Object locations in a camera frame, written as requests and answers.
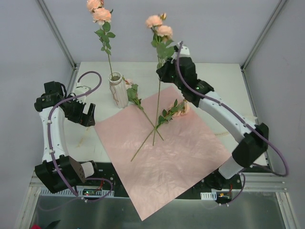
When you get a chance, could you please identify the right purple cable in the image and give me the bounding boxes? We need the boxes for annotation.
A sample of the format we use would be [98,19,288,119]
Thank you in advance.
[175,41,289,208]

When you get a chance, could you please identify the white cable duct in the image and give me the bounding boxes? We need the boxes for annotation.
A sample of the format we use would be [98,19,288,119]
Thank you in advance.
[200,191,232,201]
[40,187,114,198]

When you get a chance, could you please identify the red object at bottom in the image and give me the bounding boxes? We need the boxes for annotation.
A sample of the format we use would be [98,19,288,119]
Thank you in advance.
[30,224,41,229]

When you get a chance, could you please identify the purple cable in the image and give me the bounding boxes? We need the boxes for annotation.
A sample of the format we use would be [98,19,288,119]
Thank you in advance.
[47,70,114,203]
[175,41,289,208]

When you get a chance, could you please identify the left aluminium frame post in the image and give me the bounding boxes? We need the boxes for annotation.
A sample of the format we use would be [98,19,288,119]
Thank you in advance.
[35,0,79,70]

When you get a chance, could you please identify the white ribbed ceramic vase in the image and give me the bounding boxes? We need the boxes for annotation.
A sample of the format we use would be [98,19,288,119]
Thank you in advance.
[108,72,129,108]

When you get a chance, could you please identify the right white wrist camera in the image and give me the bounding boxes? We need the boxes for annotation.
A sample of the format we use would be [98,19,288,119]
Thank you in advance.
[174,43,191,58]

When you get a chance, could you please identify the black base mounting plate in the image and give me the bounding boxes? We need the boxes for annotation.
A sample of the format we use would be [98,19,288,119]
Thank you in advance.
[76,161,274,200]

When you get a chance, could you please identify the left white cable duct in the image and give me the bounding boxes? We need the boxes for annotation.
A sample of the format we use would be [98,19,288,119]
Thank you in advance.
[40,187,114,198]

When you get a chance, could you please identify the right white cable duct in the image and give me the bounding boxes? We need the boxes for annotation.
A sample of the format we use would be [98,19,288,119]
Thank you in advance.
[200,191,232,201]

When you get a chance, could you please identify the aluminium extrusion rail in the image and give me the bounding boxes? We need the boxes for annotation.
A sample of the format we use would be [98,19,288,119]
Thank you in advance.
[30,176,286,191]

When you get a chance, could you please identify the single pink rose stem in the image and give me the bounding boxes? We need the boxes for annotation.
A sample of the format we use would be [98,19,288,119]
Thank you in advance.
[86,0,116,80]

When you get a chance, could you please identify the purple wrapping paper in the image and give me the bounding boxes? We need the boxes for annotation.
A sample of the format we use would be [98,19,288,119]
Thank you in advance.
[95,86,231,220]

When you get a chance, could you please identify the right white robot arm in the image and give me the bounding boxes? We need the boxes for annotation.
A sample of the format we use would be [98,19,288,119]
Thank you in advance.
[156,57,269,190]

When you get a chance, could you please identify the pink flowers with green leaves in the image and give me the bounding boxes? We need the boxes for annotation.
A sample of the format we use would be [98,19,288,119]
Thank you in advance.
[145,13,176,146]

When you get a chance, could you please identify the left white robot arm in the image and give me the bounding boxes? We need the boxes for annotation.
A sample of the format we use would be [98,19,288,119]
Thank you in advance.
[34,81,101,193]

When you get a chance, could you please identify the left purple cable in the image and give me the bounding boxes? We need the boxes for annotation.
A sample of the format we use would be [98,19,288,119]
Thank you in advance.
[47,70,114,203]

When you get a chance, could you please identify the right aluminium frame post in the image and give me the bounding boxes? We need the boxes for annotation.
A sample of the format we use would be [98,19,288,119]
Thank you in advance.
[241,0,289,72]

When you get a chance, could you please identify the aluminium frame post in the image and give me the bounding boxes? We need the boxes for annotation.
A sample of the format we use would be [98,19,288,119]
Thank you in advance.
[35,0,79,70]
[241,0,289,72]

